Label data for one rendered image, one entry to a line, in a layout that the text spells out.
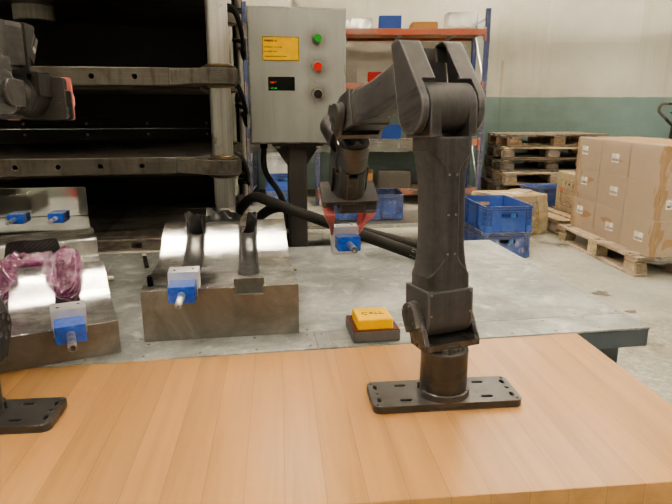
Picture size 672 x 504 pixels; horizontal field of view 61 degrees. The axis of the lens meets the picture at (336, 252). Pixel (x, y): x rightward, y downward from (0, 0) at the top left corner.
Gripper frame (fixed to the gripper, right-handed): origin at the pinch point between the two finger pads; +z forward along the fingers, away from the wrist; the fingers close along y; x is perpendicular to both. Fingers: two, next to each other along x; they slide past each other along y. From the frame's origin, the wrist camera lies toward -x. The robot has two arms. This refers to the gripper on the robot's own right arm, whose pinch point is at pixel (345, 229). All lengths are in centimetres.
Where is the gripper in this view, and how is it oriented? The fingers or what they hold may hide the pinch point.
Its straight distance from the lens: 110.4
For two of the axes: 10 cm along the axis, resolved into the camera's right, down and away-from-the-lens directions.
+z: -0.6, 7.5, 6.6
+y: -9.9, 0.5, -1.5
